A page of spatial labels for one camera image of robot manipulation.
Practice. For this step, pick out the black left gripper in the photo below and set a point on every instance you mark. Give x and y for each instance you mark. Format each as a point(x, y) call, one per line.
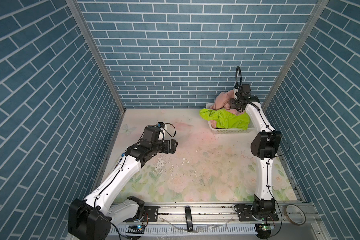
point(166, 149)

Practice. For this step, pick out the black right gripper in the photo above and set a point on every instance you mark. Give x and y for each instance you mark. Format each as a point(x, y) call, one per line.
point(232, 104)

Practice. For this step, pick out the lime green shorts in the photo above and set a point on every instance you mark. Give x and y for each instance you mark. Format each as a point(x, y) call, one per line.
point(222, 119)

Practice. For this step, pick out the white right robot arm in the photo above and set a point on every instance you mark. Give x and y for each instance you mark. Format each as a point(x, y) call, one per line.
point(264, 147)

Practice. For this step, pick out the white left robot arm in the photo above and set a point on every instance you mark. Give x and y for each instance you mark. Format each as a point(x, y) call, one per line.
point(93, 217)

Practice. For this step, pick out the pink shorts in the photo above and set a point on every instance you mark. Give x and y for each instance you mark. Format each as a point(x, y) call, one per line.
point(222, 101)

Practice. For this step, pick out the white plastic basket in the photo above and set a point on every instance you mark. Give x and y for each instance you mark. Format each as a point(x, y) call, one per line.
point(228, 131)

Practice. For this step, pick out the left green circuit board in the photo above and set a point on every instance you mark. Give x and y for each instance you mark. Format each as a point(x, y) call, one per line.
point(135, 232)

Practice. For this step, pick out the green circuit board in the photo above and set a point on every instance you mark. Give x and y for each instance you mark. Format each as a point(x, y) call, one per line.
point(135, 232)
point(264, 231)

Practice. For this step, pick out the clear tape roll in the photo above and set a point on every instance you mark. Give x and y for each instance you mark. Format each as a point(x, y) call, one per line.
point(295, 215)

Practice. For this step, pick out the right green circuit board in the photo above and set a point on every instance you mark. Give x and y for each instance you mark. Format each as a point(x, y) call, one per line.
point(264, 231)

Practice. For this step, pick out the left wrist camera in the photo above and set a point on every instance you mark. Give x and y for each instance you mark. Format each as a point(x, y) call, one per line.
point(163, 133)

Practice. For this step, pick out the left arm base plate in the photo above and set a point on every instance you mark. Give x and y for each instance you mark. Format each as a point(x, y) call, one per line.
point(148, 214)

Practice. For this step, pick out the black handle on rail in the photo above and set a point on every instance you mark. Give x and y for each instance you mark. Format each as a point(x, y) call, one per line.
point(189, 220)

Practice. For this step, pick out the aluminium right corner post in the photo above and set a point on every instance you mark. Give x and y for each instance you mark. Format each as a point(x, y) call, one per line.
point(306, 30)

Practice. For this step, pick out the aluminium corner post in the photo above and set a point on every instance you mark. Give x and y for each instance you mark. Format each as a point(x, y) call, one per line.
point(306, 30)
point(81, 22)

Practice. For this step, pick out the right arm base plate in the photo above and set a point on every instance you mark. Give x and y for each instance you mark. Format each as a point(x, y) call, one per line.
point(246, 213)

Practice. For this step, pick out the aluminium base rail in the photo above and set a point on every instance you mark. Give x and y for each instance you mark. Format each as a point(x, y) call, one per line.
point(218, 221)

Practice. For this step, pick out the aluminium left corner post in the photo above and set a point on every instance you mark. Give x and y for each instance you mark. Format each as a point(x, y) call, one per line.
point(81, 22)

